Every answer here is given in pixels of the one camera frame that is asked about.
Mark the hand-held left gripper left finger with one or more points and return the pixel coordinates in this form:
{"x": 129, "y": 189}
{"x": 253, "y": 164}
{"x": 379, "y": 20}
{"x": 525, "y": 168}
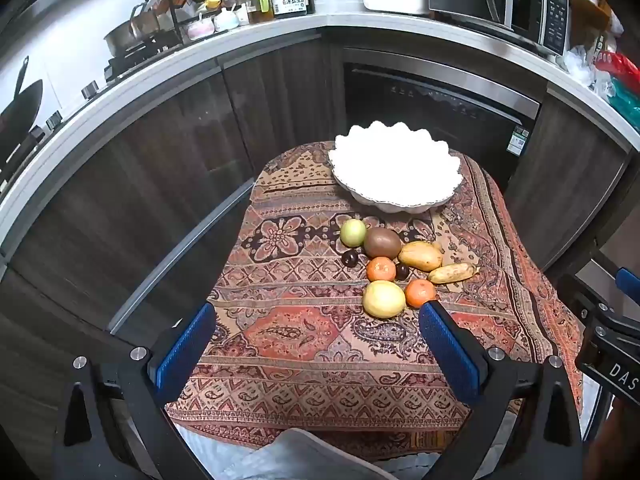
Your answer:
{"x": 185, "y": 352}

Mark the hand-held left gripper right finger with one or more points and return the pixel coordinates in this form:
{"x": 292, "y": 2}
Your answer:
{"x": 447, "y": 352}

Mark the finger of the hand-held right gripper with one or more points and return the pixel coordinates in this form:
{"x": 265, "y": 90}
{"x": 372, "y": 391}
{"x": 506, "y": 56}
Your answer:
{"x": 629, "y": 285}
{"x": 582, "y": 295}

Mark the orange tangerine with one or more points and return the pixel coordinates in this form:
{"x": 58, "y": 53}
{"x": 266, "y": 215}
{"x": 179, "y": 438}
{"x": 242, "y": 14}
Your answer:
{"x": 419, "y": 292}
{"x": 381, "y": 269}

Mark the small yellow banana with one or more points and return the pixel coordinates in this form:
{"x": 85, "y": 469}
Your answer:
{"x": 452, "y": 273}

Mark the round yellow lemon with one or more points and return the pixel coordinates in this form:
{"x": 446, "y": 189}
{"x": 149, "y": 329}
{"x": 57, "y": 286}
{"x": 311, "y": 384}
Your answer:
{"x": 383, "y": 300}

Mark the dark purple plum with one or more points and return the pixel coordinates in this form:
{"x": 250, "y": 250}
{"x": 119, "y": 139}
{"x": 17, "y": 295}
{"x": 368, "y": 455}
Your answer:
{"x": 402, "y": 271}
{"x": 350, "y": 258}

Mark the white scalloped bowl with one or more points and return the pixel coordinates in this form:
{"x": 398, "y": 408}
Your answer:
{"x": 395, "y": 170}

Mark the yellow mango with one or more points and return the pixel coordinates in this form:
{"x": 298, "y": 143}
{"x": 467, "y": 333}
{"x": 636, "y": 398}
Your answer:
{"x": 420, "y": 256}

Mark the silver cabinet kick plate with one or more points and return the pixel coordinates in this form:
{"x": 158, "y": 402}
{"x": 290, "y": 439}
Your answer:
{"x": 190, "y": 247}

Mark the dark wood cabinet door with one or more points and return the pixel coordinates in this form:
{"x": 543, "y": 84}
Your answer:
{"x": 280, "y": 105}
{"x": 125, "y": 210}
{"x": 565, "y": 185}

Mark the patterned paisley tablecloth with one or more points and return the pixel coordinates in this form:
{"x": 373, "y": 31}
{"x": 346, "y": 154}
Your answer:
{"x": 300, "y": 330}

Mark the brown kiwi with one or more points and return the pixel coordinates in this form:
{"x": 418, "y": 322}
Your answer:
{"x": 382, "y": 243}

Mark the green apple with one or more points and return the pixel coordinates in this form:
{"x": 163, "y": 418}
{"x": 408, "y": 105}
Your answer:
{"x": 353, "y": 232}

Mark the grey cloth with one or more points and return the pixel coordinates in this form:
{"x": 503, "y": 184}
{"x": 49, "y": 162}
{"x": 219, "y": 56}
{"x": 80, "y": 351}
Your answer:
{"x": 320, "y": 457}

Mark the green energy label sticker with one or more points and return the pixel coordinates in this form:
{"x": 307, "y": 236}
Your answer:
{"x": 518, "y": 141}

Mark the teal plastic bag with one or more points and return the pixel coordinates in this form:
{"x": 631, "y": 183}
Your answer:
{"x": 627, "y": 105}

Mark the red plastic bag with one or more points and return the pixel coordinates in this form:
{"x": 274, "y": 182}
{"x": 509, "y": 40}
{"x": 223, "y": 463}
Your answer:
{"x": 622, "y": 67}

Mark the white plastic bag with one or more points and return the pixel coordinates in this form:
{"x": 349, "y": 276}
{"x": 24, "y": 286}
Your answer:
{"x": 585, "y": 67}

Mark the built-in black dishwasher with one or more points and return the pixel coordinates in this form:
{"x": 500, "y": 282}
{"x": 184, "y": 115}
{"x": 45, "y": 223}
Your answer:
{"x": 425, "y": 100}

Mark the stove control knob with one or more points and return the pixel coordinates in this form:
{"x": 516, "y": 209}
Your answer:
{"x": 92, "y": 90}
{"x": 54, "y": 120}

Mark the grey kitchen countertop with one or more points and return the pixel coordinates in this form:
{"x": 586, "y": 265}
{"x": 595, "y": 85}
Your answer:
{"x": 165, "y": 67}

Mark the black wok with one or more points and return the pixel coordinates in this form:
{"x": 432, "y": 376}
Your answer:
{"x": 20, "y": 115}

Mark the silver microwave oven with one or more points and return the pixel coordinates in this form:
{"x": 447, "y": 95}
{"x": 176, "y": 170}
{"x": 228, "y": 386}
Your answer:
{"x": 500, "y": 0}

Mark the steel cooking pot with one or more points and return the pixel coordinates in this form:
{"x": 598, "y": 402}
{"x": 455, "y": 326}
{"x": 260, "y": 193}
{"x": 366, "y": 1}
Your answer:
{"x": 127, "y": 35}

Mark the pink condiment jar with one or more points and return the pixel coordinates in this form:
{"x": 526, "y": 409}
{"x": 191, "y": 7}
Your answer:
{"x": 199, "y": 29}

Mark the white condiment jar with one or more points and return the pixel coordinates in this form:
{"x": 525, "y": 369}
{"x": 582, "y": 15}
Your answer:
{"x": 227, "y": 20}

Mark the yellow oil jug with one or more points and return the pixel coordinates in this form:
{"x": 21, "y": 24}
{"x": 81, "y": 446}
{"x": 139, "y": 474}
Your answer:
{"x": 259, "y": 5}

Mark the dark soy sauce bottle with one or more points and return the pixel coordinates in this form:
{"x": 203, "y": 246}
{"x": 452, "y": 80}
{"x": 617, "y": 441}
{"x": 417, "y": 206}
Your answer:
{"x": 289, "y": 2}

